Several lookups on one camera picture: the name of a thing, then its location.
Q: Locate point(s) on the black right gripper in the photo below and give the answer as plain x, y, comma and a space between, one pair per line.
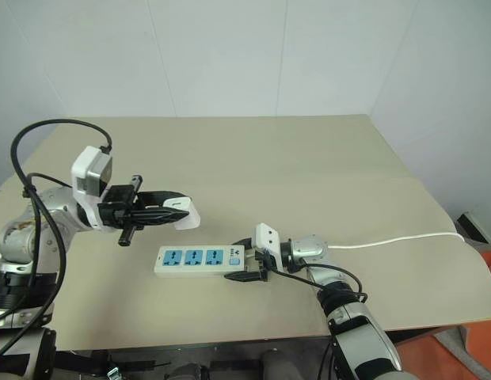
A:
265, 261

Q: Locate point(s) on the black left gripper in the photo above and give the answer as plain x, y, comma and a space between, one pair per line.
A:
119, 198

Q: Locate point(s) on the white charger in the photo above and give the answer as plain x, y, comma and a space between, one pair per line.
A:
189, 221

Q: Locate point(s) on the white power strip blue sockets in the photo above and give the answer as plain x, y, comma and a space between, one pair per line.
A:
198, 259

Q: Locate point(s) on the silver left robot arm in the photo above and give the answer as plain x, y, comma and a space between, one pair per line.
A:
20, 237

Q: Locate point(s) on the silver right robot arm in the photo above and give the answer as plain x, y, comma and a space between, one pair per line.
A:
364, 336

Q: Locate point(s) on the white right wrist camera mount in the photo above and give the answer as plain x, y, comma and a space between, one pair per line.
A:
266, 236

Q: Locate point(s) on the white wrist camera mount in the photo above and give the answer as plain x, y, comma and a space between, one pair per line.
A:
266, 236
84, 170

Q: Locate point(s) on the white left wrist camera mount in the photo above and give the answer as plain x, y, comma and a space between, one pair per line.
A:
84, 170

